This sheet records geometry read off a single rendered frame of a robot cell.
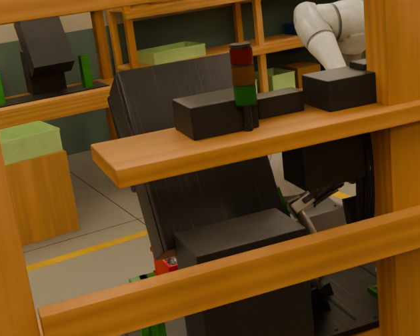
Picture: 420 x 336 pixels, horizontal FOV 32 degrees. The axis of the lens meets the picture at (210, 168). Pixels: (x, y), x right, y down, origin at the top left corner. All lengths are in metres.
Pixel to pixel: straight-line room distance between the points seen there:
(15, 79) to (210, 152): 6.01
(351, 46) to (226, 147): 1.16
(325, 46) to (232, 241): 0.87
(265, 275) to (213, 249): 0.19
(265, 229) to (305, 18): 0.90
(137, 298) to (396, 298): 0.71
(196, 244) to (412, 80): 0.65
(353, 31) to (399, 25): 0.83
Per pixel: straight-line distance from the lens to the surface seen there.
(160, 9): 7.21
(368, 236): 1.74
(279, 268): 1.65
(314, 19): 2.49
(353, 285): 2.30
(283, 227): 1.86
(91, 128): 7.74
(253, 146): 1.54
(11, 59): 7.42
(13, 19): 1.42
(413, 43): 1.76
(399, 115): 1.72
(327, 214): 2.82
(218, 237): 1.83
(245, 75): 1.57
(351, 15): 2.54
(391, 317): 1.98
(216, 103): 1.59
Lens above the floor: 1.95
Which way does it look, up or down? 17 degrees down
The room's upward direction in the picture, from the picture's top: 7 degrees counter-clockwise
